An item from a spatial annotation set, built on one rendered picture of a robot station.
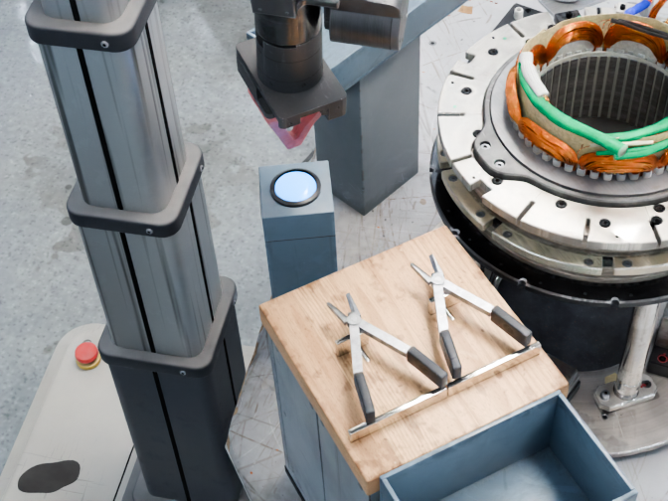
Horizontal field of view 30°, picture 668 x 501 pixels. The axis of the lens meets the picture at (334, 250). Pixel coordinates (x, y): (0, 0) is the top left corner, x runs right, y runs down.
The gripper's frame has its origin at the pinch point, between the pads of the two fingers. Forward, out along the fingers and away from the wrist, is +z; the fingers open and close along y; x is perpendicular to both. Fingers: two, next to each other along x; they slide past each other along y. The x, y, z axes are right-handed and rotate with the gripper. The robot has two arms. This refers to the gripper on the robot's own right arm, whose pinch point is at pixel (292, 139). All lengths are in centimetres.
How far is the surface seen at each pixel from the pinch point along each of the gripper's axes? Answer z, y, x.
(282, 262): 13.5, -3.5, 3.1
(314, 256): 13.0, -4.6, 0.1
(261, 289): 115, 61, -17
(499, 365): 0.1, -29.7, -5.2
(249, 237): 116, 75, -20
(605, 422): 27.8, -27.2, -22.8
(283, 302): 2.6, -14.9, 7.6
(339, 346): 0.5, -22.2, 5.8
